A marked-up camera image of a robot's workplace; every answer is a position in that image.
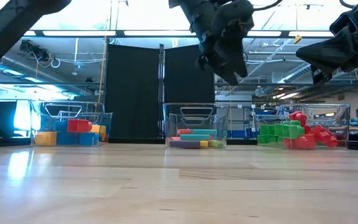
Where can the lime green slim toy block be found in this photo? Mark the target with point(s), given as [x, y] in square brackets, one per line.
[215, 143]

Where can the red chunky toy block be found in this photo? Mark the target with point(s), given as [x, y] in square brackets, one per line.
[298, 117]
[79, 125]
[300, 142]
[319, 133]
[332, 141]

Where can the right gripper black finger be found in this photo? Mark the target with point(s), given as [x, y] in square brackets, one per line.
[328, 53]
[320, 76]

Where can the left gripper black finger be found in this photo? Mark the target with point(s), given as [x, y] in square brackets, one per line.
[221, 70]
[233, 49]

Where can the purple slim toy block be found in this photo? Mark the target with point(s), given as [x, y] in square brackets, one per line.
[185, 143]

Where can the black folding divider screen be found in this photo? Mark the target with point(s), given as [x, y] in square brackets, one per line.
[132, 93]

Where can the clear plastic bin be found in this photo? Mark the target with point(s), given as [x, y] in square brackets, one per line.
[340, 118]
[104, 118]
[219, 124]

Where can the grey ceiling pipe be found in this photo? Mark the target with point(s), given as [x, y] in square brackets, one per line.
[36, 71]

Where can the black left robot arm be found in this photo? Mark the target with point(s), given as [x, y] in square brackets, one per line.
[8, 28]

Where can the yellow slim toy block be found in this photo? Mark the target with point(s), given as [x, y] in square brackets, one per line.
[204, 144]

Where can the silver ventilation duct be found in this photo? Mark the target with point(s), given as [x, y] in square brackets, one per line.
[294, 74]

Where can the yellow hanging hook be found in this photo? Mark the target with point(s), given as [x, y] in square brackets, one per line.
[297, 39]

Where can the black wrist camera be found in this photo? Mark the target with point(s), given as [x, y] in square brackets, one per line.
[343, 22]

